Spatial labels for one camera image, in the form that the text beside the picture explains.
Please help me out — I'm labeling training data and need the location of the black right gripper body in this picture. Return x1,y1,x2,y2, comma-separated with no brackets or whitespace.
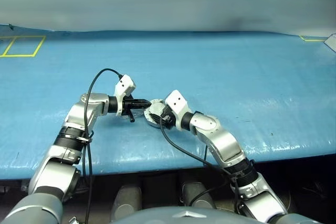
159,108,176,130

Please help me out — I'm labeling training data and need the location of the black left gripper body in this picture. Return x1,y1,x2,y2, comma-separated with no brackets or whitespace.
122,98,135,123

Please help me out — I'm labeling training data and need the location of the round silver motor lid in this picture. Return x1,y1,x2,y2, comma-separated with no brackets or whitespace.
148,99,168,118

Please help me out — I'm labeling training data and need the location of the motor housing with copper windings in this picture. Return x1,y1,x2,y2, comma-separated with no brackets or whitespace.
143,110,163,129

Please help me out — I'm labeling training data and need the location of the grey rounded robot leg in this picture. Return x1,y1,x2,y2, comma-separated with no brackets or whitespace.
181,180,217,209
110,185,143,221

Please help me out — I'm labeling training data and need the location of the blue foam table cover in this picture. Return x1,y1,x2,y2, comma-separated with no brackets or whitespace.
0,24,336,182

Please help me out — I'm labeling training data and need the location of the grey robot torso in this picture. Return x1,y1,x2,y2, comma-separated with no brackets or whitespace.
110,206,253,224

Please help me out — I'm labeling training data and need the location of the white paper sheet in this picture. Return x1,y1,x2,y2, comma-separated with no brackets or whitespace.
323,33,336,53

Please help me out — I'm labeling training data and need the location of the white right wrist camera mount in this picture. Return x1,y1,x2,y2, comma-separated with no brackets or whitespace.
164,90,194,132

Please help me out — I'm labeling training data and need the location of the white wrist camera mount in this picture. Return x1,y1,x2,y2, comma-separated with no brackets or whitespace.
114,74,137,117
164,90,194,132

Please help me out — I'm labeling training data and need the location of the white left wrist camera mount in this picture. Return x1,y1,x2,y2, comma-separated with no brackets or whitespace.
114,74,137,117

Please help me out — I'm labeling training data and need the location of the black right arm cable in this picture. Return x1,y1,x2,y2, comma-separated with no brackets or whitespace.
159,119,244,216

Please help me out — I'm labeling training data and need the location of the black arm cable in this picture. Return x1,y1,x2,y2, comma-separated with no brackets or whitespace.
159,119,244,216
81,68,123,224

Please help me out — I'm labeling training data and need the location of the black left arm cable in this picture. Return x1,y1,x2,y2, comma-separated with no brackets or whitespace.
81,68,123,224

